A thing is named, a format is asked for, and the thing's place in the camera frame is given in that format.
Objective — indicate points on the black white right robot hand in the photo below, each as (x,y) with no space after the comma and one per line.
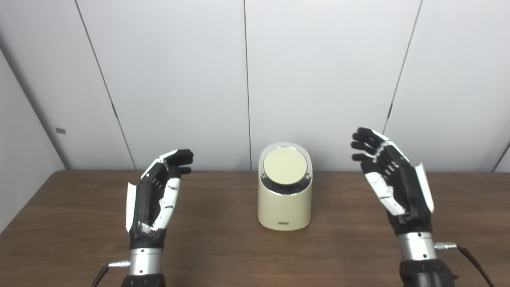
(410,195)

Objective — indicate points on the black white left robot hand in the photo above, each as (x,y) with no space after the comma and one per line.
(145,211)

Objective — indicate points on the cream-colored bin body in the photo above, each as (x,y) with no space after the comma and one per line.
(285,209)

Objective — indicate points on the cream round bin lid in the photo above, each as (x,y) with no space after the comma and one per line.
(285,165)

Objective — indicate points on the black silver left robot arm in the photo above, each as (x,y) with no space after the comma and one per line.
(145,265)

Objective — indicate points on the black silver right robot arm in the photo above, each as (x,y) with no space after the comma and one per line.
(422,263)

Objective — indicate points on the black wall panel hinge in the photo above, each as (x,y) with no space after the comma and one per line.
(389,111)
(114,110)

